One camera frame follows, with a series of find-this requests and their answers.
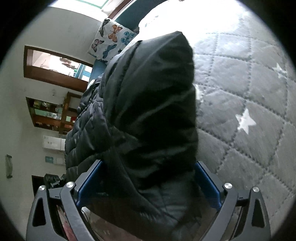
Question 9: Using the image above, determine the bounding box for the black puffer jacket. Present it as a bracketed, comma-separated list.
[65, 32, 201, 240]

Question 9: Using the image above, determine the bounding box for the white cabinet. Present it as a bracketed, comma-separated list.
[43, 135, 65, 151]

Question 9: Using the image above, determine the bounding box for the wooden desk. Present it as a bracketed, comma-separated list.
[58, 92, 81, 135]

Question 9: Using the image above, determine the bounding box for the grey star quilted bedspread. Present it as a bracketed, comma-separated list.
[139, 1, 295, 232]

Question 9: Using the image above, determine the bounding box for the butterfly print pillow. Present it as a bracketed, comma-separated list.
[88, 18, 137, 65]

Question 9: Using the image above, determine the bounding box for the wooden wall shelf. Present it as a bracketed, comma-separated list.
[26, 97, 77, 135]

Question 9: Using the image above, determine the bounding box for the wooden door frame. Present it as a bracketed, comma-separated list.
[23, 45, 93, 92]

